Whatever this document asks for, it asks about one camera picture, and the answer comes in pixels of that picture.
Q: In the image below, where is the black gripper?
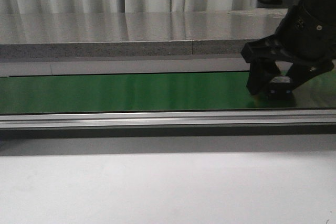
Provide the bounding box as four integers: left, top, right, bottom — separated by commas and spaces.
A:
241, 0, 335, 95

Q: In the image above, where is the yellow push button switch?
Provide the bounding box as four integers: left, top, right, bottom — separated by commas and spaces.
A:
265, 76, 293, 100

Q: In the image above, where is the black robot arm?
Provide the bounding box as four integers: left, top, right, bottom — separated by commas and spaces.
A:
241, 0, 335, 98

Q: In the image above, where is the green conveyor belt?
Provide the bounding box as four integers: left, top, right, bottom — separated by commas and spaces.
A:
1, 71, 335, 115

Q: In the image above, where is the front aluminium conveyor rail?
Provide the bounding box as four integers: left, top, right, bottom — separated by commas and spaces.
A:
1, 109, 335, 130

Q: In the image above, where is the rear grey conveyor rail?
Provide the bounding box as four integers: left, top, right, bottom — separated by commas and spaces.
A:
1, 54, 249, 77

